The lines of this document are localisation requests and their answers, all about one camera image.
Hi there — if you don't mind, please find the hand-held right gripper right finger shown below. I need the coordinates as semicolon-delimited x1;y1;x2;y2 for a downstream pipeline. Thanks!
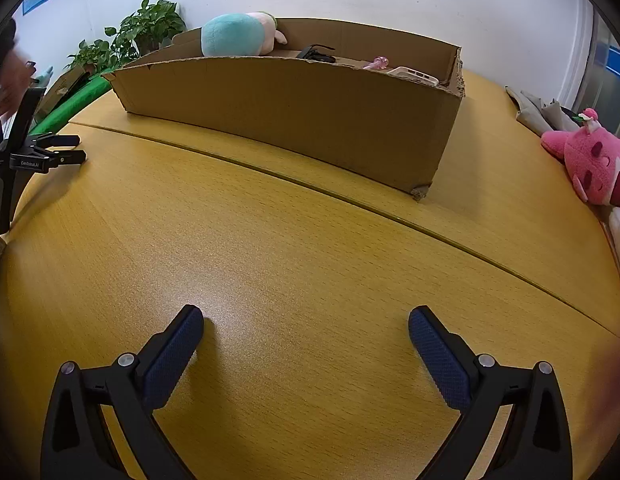
408;305;574;480

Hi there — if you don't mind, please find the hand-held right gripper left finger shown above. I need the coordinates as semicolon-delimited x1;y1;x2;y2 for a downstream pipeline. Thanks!
40;304;205;480

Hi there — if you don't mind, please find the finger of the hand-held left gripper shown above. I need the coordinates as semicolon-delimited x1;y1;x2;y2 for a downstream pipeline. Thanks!
29;132;81;154
49;150;87;167

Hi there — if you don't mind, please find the large cardboard box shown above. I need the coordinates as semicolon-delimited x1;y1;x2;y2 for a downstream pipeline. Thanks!
101;17;465;203

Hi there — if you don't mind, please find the white phone case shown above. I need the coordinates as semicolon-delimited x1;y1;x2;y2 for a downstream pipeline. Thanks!
388;65;439;87

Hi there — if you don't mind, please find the person's left forearm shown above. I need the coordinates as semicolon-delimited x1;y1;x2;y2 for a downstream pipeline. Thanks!
0;17;18;86

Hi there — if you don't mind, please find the green cloth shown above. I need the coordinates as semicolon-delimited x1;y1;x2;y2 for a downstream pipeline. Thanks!
32;72;114;134

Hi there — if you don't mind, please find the small cardboard box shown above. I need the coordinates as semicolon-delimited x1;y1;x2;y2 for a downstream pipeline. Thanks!
40;65;92;111

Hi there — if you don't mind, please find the large potted green plant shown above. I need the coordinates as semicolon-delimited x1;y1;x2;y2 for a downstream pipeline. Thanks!
105;0;187;59

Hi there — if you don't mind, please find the teal and pink plush toy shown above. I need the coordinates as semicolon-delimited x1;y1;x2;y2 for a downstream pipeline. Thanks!
200;10;288;58

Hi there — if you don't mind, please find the grey cloth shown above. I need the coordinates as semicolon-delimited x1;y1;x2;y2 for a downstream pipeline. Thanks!
504;85;583;137

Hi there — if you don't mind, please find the glass door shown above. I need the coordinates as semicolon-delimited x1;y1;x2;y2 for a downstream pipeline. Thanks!
587;7;620;128

